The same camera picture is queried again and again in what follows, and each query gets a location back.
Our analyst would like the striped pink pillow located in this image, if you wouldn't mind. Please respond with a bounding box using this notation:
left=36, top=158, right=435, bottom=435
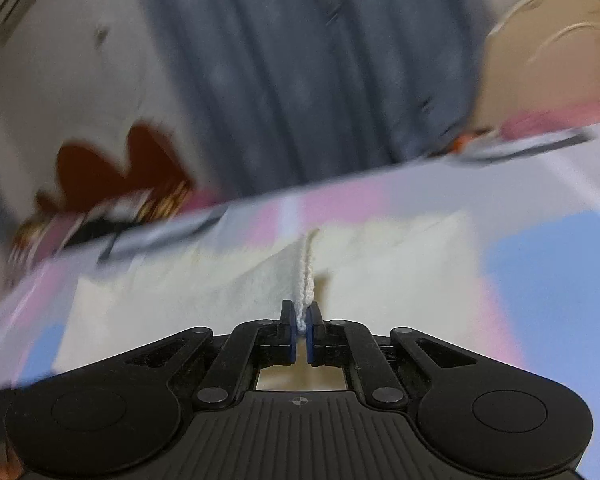
left=6, top=214, right=111, bottom=288

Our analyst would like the blue-grey curtain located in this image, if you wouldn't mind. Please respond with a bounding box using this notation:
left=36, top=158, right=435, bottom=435
left=142, top=0, right=488, bottom=196

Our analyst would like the red white scalloped headboard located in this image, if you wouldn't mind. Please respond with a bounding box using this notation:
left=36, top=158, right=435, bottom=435
left=34, top=120, right=196, bottom=214

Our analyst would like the orange box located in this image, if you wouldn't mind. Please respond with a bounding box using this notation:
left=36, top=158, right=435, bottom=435
left=449, top=131, right=481, bottom=154

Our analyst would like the cream knit sweater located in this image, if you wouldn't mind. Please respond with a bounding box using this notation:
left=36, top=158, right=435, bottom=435
left=53, top=211, right=480, bottom=373

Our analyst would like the dark floral pillow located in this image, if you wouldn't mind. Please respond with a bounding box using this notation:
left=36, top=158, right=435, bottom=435
left=64, top=181, right=222, bottom=248

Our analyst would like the pink blanket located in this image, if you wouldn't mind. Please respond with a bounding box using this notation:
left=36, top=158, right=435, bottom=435
left=500, top=101, right=600, bottom=141

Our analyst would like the beige arched headboard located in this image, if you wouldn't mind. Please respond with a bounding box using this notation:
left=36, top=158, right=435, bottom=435
left=470, top=0, right=600, bottom=127

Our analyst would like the patterned pink blue bedsheet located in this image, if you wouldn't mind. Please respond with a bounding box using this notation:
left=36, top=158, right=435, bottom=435
left=0, top=125, right=600, bottom=479

